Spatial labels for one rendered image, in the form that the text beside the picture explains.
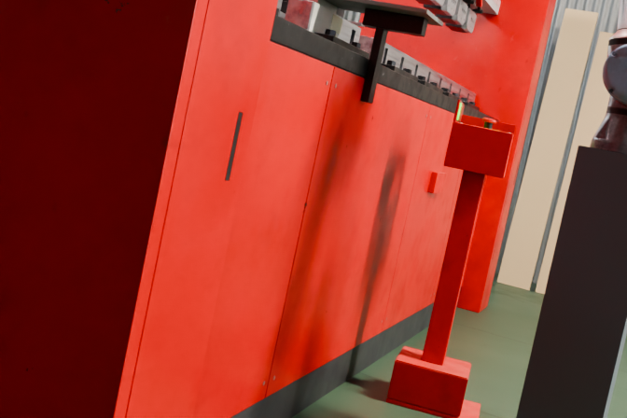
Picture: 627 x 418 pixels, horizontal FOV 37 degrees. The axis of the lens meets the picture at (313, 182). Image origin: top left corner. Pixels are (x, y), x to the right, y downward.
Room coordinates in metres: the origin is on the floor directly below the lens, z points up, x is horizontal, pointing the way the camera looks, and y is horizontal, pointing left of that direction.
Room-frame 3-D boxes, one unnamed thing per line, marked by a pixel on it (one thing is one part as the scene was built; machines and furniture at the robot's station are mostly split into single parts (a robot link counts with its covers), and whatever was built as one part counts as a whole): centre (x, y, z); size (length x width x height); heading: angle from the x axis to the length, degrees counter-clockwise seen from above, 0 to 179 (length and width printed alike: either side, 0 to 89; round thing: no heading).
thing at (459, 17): (3.58, -0.38, 1.26); 0.15 x 0.09 x 0.17; 161
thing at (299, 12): (2.33, 0.05, 0.92); 0.39 x 0.06 x 0.10; 161
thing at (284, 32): (2.88, -0.18, 0.85); 3.00 x 0.21 x 0.04; 161
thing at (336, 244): (2.88, -0.18, 0.41); 3.00 x 0.21 x 0.83; 161
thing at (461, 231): (2.58, -0.43, 0.39); 0.06 x 0.06 x 0.54; 78
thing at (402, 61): (3.47, -0.34, 0.92); 1.68 x 0.06 x 0.10; 161
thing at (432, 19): (2.23, -0.07, 1.00); 0.26 x 0.18 x 0.01; 71
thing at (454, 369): (2.57, -0.46, 0.06); 0.25 x 0.20 x 0.12; 78
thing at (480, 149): (2.58, -0.43, 0.75); 0.20 x 0.16 x 0.18; 168
